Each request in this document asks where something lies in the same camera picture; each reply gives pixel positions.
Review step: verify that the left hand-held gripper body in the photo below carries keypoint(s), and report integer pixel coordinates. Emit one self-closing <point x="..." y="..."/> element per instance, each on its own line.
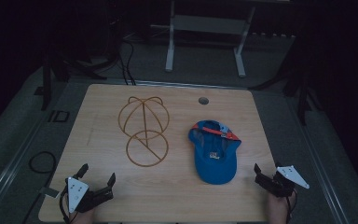
<point x="78" y="193"/>

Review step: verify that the white metal stand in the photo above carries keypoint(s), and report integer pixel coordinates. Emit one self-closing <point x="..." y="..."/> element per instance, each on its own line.
<point x="205" y="24"/>

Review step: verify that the black rectangular floor bracket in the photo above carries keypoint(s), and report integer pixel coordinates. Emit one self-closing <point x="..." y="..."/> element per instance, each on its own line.
<point x="61" y="116"/>

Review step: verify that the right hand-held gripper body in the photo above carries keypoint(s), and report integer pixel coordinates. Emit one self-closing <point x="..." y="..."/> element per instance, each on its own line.
<point x="279" y="183"/>

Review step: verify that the black tripod stand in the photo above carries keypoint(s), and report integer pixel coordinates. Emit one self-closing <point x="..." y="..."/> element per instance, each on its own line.
<point x="303" y="102"/>
<point x="46" y="87"/>

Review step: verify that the blue baseball cap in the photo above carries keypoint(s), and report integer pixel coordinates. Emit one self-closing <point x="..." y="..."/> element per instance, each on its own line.
<point x="214" y="161"/>

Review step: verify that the person's right hand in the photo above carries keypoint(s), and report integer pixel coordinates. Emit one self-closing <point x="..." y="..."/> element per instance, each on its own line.
<point x="278" y="210"/>

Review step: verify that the person's left hand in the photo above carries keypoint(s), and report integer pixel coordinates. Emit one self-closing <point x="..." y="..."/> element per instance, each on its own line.
<point x="84" y="217"/>

